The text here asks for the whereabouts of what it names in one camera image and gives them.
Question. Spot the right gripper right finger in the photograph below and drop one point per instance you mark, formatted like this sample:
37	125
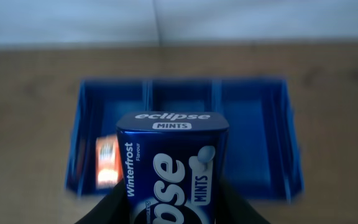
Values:
235	208

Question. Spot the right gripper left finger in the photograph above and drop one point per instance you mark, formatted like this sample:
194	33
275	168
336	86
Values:
113	208

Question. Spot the orange candy box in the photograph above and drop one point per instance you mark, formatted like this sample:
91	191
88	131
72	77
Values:
107	161

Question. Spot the blue candy pack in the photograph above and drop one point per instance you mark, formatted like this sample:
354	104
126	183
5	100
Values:
172	174

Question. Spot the blue tray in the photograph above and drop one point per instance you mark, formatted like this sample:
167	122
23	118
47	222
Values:
253	140

